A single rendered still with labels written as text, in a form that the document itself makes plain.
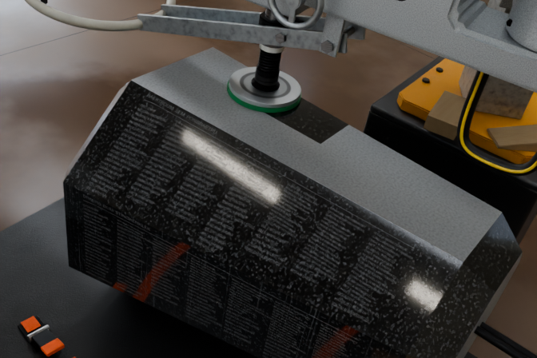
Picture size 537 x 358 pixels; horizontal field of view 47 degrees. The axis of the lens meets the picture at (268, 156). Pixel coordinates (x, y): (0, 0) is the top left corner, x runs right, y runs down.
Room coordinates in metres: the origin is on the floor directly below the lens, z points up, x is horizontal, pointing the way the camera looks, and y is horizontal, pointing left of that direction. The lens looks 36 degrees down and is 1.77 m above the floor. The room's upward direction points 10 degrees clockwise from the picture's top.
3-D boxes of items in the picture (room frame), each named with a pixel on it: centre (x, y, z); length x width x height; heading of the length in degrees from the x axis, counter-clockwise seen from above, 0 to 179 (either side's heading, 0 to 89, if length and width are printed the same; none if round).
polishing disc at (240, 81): (1.57, 0.05, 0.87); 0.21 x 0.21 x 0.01
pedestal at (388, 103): (1.91, -0.71, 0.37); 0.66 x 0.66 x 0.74; 59
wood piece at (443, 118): (1.72, -0.54, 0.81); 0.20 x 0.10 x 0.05; 157
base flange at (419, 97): (1.91, -0.71, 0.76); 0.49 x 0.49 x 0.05; 59
